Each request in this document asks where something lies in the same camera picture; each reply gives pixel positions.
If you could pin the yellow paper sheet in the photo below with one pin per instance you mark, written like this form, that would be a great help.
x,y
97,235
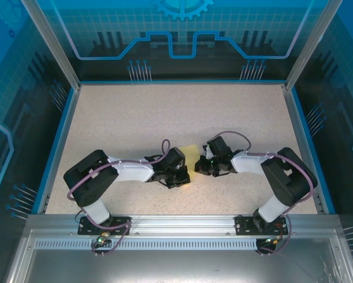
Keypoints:
x,y
191,151

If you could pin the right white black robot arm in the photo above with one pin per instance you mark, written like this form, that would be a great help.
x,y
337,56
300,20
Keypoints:
x,y
247,163

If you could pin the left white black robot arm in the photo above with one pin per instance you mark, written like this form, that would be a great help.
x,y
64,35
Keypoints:
x,y
135,172

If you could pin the steel sheet tray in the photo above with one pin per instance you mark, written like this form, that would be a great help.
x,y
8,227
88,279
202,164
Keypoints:
x,y
179,265

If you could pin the aluminium mounting rail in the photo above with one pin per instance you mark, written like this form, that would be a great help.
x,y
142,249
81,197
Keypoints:
x,y
179,222

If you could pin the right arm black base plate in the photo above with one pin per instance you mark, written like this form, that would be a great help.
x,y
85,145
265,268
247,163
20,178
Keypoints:
x,y
241,228

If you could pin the aluminium side rail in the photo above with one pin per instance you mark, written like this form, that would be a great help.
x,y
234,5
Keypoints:
x,y
304,147
61,147

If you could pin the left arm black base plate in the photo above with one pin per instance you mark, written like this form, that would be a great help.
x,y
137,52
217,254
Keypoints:
x,y
82,231

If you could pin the aluminium frame post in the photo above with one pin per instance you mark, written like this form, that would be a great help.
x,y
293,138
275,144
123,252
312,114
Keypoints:
x,y
312,47
52,47

